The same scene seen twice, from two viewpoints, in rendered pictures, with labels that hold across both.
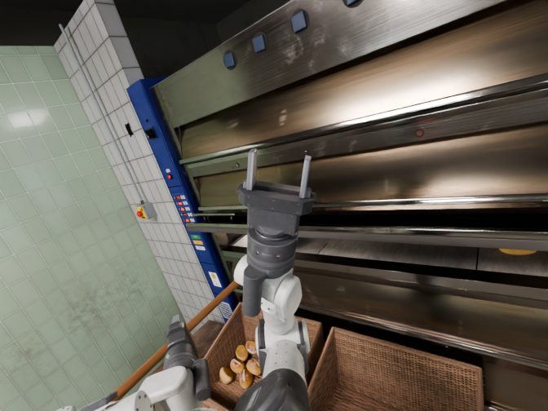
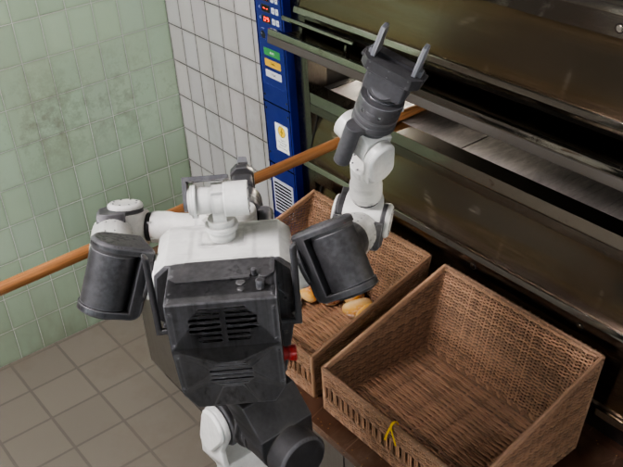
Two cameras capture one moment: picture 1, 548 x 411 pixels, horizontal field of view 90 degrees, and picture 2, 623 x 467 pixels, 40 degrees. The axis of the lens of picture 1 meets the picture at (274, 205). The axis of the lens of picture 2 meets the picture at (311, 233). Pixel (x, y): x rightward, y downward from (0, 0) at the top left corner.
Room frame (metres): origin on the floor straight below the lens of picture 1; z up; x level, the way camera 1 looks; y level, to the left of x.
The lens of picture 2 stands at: (-1.05, -0.16, 2.28)
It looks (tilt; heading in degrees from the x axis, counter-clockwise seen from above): 32 degrees down; 12
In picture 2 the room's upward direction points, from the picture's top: 4 degrees counter-clockwise
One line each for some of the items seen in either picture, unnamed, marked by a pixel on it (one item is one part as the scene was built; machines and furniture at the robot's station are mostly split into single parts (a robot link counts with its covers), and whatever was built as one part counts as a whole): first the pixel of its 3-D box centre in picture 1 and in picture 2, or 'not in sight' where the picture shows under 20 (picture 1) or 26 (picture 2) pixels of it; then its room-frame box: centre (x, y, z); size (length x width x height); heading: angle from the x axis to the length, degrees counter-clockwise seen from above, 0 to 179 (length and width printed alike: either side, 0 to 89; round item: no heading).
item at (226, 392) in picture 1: (257, 365); (313, 284); (1.06, 0.31, 0.72); 0.56 x 0.49 x 0.28; 49
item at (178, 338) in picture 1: (180, 353); (242, 197); (0.64, 0.37, 1.27); 0.12 x 0.10 x 0.13; 14
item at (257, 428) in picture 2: not in sight; (261, 414); (0.21, 0.25, 1.00); 0.28 x 0.13 x 0.18; 49
